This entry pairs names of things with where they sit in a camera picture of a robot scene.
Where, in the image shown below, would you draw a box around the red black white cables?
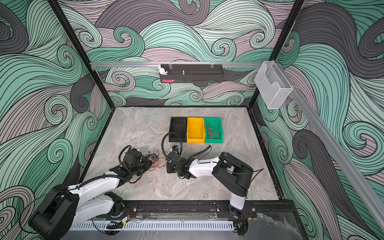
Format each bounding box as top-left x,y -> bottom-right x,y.
145,152 -> 168,172

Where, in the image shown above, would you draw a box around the white rabbit figurine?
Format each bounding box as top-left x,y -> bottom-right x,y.
158,65 -> 168,75

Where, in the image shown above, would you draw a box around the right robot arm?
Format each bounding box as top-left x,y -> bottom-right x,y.
161,132 -> 263,211

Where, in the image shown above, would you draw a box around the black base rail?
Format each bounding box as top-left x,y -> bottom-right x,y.
122,200 -> 296,219

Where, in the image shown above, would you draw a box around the aluminium wall rail back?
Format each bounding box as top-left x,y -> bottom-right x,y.
90,61 -> 263,69

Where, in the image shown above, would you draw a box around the black wall shelf tray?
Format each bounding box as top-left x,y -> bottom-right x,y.
159,65 -> 224,86

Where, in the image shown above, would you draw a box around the green plastic bin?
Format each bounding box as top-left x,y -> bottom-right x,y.
204,118 -> 224,144

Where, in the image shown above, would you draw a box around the yellow plastic bin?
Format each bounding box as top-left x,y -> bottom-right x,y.
187,118 -> 205,143

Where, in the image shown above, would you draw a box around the aluminium wall rail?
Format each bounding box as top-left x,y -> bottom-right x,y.
274,61 -> 384,229
90,61 -> 263,69

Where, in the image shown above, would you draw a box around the clear acrylic wall holder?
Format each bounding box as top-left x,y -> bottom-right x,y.
255,61 -> 293,110

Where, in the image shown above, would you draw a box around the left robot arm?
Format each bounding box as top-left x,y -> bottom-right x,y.
28,145 -> 153,240

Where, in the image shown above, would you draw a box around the white slotted cable duct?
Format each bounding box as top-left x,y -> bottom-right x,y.
70,220 -> 234,232

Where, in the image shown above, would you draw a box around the black plastic bin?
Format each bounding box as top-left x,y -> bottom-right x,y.
169,117 -> 188,143

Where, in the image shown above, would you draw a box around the aluminium wall rail right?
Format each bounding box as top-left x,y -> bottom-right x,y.
274,61 -> 384,229

